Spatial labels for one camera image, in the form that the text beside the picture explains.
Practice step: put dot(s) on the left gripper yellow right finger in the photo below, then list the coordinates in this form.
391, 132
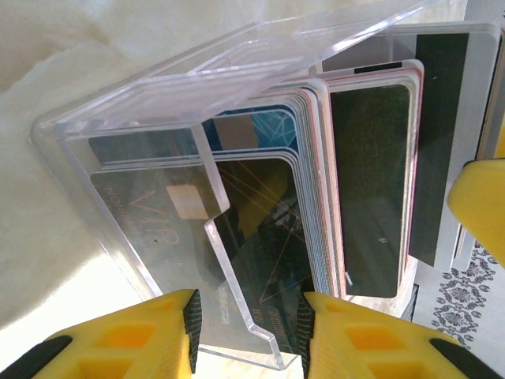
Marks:
375, 351

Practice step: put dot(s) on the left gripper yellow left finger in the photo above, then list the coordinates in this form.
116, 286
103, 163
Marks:
118, 347

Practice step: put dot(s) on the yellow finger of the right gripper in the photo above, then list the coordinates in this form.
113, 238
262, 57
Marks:
501, 144
481, 197

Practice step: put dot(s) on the clear acrylic card box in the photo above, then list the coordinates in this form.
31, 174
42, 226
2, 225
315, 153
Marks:
158, 98

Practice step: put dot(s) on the stack of plastic cards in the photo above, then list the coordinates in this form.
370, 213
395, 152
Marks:
438, 118

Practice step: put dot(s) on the plain black card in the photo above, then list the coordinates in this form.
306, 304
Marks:
371, 189

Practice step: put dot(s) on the black VIP card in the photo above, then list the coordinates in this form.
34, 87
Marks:
130, 221

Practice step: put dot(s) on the white card short black stripe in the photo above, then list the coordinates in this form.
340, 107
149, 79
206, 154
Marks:
378, 68

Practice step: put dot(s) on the black card gold lines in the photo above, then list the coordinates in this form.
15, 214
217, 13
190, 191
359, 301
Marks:
268, 237

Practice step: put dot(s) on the blue card white lines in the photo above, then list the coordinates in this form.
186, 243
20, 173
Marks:
276, 126

